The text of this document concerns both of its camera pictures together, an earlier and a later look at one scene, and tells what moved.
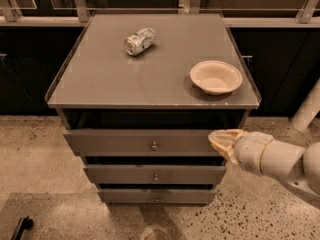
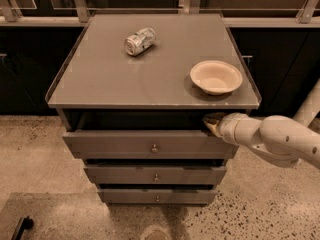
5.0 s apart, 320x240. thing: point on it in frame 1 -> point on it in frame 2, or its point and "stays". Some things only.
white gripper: (249, 150) -> (229, 126)
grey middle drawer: (154, 174) stays
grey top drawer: (142, 143) stays
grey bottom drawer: (157, 196) stays
